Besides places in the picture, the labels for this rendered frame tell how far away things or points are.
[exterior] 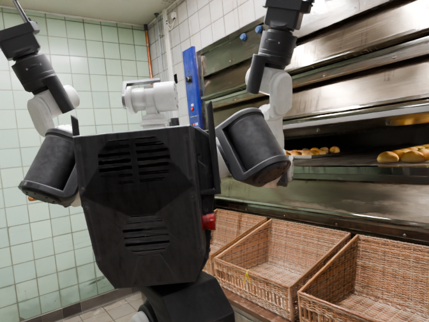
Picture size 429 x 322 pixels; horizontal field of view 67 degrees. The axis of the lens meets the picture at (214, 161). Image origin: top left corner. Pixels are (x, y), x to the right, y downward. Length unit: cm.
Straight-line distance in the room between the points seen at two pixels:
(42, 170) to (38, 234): 236
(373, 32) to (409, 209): 80
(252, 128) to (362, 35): 113
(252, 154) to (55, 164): 41
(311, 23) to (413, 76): 62
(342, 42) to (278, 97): 97
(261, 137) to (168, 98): 22
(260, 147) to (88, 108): 261
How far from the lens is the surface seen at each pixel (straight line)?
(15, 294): 320
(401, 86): 162
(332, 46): 182
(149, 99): 74
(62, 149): 77
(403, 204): 166
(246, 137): 69
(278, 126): 93
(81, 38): 331
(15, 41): 98
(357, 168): 173
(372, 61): 170
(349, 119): 156
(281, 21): 87
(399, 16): 168
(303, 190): 196
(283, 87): 86
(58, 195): 74
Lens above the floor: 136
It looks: 3 degrees down
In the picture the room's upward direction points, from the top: 6 degrees counter-clockwise
